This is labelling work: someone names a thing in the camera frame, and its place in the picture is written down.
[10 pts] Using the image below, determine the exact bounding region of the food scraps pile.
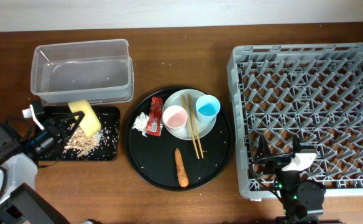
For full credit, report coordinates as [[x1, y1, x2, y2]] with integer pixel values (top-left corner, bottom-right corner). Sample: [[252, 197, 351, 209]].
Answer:
[[63, 127, 103, 158]]

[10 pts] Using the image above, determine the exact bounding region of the pink plastic cup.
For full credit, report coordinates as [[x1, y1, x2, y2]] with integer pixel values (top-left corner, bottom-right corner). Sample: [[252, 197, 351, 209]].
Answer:
[[162, 105, 188, 130]]

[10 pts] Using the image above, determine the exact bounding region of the white tissue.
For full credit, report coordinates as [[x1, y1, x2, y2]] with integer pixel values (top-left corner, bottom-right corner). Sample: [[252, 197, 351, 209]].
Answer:
[[132, 112, 149, 137]]

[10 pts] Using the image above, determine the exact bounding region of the grey round plate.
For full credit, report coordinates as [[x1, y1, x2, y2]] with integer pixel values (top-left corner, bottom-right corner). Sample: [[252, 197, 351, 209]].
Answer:
[[162, 88, 218, 141]]

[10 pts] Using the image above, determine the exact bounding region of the red snack wrapper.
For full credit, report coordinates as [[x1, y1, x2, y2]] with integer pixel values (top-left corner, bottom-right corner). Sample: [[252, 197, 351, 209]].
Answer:
[[145, 96, 163, 136]]

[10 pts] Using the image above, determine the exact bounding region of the orange carrot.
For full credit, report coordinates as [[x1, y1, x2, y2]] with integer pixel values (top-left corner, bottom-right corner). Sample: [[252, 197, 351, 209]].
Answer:
[[175, 148, 189, 187]]

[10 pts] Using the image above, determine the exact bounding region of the round black tray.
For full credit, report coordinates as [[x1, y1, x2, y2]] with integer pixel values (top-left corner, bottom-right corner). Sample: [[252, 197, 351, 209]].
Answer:
[[124, 86, 235, 191]]

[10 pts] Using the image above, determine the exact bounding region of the black rectangular tray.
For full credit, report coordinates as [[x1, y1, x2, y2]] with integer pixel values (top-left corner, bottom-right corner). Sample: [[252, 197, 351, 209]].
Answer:
[[40, 106, 120, 161]]

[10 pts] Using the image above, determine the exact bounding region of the wooden chopstick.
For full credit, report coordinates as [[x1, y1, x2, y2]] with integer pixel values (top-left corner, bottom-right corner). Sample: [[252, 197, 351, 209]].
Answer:
[[180, 95, 200, 160], [187, 94, 204, 159]]

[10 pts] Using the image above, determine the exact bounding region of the light blue plastic cup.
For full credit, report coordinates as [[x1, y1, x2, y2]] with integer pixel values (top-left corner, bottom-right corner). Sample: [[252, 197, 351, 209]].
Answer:
[[195, 95, 221, 123]]

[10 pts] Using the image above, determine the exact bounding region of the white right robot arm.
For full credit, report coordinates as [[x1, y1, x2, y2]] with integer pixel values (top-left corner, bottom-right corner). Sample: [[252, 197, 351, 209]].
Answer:
[[253, 135, 326, 223]]

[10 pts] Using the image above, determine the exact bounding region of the yellow plastic bowl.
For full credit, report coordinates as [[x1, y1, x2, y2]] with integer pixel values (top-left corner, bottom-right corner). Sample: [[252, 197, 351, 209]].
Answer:
[[68, 100, 101, 138]]

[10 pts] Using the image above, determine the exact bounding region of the grey plastic dishwasher rack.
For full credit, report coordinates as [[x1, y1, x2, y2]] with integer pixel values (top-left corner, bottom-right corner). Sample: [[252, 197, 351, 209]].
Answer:
[[227, 42, 363, 201]]

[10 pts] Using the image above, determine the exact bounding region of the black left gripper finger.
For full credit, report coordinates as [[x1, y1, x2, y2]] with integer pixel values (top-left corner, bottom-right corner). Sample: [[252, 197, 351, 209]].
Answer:
[[60, 111, 85, 124], [65, 119, 84, 144]]

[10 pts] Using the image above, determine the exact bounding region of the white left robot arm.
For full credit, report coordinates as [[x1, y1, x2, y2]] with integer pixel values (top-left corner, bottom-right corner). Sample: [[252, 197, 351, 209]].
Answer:
[[0, 109, 97, 223]]

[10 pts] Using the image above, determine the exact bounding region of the clear plastic storage bin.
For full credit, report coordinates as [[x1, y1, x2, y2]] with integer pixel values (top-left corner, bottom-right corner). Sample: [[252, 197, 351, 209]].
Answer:
[[30, 39, 134, 105]]

